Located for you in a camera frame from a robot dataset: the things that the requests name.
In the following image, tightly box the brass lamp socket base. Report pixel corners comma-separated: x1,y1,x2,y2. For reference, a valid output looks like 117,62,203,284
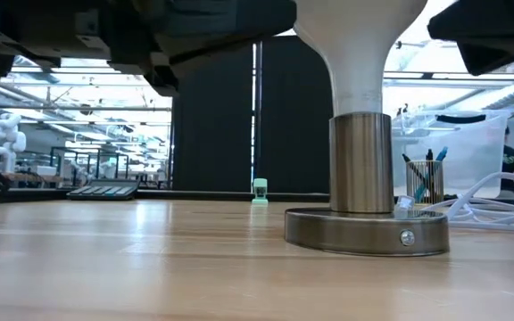
283,111,451,258

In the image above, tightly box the black aluminium table frame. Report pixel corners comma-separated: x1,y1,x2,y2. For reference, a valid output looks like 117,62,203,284
0,186,332,204

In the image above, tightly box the blue pen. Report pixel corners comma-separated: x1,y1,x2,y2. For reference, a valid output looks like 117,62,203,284
415,146,449,202

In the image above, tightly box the clear plastic storage bin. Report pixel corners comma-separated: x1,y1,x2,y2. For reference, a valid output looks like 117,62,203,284
390,110,510,200

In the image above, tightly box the mint green stapler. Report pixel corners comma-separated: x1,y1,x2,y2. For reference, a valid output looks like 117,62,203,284
251,177,269,206

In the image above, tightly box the black pen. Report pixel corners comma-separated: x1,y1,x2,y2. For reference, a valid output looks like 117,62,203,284
402,153,428,186

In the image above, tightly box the black desk calculator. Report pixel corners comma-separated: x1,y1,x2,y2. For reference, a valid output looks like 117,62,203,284
66,179,141,202

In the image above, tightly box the gold wire pen cup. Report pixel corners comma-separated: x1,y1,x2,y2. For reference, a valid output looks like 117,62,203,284
406,159,445,205

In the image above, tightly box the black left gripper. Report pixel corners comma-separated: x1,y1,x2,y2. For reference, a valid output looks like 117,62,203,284
100,0,297,97

